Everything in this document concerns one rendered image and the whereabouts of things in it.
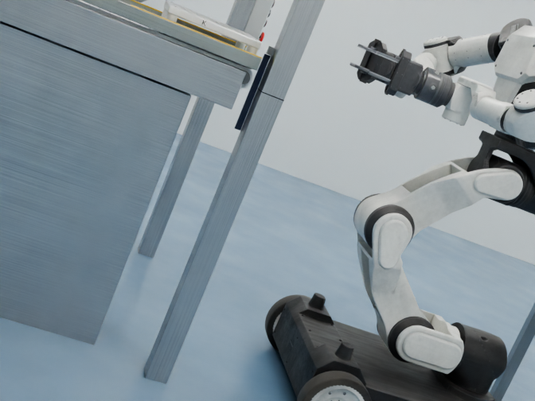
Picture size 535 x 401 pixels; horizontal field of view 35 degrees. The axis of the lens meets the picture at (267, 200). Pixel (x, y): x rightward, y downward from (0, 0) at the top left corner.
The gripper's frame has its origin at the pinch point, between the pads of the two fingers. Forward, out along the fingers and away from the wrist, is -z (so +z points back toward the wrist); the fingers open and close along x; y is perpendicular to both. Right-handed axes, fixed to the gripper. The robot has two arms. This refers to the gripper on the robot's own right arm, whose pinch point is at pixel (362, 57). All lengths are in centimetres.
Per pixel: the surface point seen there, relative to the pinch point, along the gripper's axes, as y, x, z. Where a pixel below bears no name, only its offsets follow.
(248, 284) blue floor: 54, 97, 52
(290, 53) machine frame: -11.3, 5.3, -37.6
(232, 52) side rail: 0.1, 10.4, -45.0
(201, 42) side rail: 4, 11, -52
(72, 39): 20, 22, -76
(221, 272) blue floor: 63, 97, 45
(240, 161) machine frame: -11, 34, -39
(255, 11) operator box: 69, 0, 17
